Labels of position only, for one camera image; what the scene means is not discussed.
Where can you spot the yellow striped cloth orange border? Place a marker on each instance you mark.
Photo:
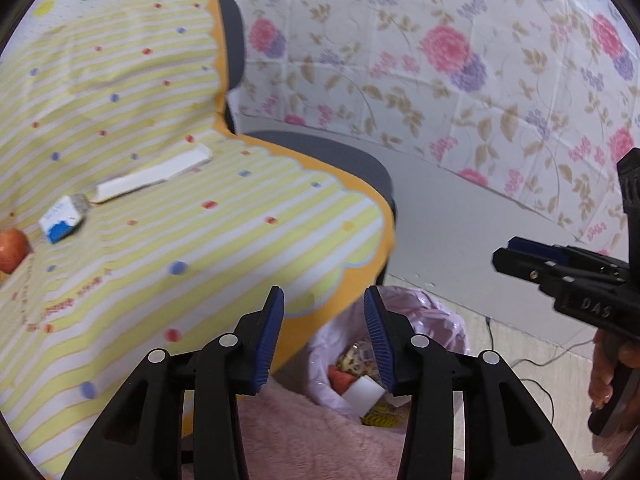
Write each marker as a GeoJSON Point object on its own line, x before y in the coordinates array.
{"type": "Point", "coordinates": [150, 110]}

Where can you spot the yellow foam fruit net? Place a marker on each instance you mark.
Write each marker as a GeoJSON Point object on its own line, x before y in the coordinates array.
{"type": "Point", "coordinates": [381, 415]}

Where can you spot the clear yellow printed plastic wrapper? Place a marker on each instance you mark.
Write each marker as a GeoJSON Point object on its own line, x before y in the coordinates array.
{"type": "Point", "coordinates": [352, 360]}

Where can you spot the blue and white small carton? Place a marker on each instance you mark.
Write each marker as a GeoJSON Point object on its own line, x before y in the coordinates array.
{"type": "Point", "coordinates": [62, 217]}

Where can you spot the white cardboard box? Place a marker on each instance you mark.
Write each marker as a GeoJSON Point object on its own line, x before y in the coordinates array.
{"type": "Point", "coordinates": [155, 172]}

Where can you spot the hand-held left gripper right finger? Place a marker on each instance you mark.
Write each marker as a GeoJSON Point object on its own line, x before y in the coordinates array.
{"type": "Point", "coordinates": [380, 340]}

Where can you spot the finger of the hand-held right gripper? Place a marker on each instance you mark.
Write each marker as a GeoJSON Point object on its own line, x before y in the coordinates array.
{"type": "Point", "coordinates": [537, 249]}
{"type": "Point", "coordinates": [525, 267]}

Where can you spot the grey office chair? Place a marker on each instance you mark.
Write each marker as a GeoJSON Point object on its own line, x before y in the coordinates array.
{"type": "Point", "coordinates": [325, 155]}

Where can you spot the floral printed wall cloth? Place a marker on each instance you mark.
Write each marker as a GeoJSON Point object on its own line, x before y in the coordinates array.
{"type": "Point", "coordinates": [400, 35]}

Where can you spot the orange red soft wrapper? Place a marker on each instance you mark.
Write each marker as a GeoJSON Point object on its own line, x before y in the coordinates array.
{"type": "Point", "coordinates": [341, 379]}

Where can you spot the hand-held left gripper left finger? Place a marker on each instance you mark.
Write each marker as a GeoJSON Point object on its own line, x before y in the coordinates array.
{"type": "Point", "coordinates": [267, 340]}

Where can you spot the pink trash bag bin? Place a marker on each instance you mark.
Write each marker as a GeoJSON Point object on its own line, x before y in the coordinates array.
{"type": "Point", "coordinates": [440, 320]}

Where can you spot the pink fluffy blanket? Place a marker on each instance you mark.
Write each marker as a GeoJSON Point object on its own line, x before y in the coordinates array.
{"type": "Point", "coordinates": [310, 435]}

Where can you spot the person's right hand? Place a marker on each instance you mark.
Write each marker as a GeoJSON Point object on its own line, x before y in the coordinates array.
{"type": "Point", "coordinates": [605, 370]}

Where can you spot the red apple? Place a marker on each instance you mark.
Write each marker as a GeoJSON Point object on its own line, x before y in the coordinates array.
{"type": "Point", "coordinates": [14, 250]}

